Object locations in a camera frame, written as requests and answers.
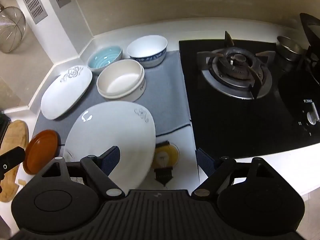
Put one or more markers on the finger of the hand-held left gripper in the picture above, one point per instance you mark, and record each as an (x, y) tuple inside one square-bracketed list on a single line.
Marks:
[(12, 158)]

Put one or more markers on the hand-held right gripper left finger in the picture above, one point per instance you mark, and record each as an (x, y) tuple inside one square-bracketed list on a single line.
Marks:
[(113, 160)]

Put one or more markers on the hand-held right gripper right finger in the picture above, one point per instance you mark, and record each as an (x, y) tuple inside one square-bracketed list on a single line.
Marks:
[(205, 163)]

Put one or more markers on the large white floral plate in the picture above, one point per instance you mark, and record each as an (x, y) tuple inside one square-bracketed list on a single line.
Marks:
[(112, 130)]

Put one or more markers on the cream straight-sided bowl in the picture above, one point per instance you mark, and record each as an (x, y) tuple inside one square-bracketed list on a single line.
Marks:
[(117, 85)]

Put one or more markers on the oval white floral plate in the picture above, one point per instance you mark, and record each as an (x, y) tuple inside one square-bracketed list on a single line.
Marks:
[(65, 97)]

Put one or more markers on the light blue ribbed bowl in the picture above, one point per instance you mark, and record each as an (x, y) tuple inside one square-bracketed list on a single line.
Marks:
[(103, 58)]

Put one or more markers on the white bowl with blue pattern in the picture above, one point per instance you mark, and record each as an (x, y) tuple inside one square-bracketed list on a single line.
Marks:
[(147, 46)]

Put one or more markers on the wooden cutting board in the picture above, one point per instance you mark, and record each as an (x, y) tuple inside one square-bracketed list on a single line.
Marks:
[(15, 135)]

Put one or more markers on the orange round plate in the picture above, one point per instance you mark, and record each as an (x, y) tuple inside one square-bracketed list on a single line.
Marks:
[(40, 150)]

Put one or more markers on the black glass gas cooktop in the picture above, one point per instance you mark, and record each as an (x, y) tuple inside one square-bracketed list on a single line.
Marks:
[(225, 125)]

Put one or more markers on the grey dish mat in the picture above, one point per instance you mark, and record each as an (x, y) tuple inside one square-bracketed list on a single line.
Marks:
[(165, 100)]

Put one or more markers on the black cast iron pan support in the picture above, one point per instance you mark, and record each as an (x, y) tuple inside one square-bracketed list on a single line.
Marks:
[(256, 90)]

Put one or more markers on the silver stove knob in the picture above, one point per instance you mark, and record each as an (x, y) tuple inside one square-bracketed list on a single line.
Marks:
[(312, 117)]

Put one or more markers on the stainless steel pot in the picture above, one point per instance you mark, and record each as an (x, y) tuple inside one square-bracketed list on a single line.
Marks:
[(290, 50)]

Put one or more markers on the black wok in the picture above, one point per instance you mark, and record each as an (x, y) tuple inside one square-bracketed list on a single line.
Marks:
[(312, 30)]

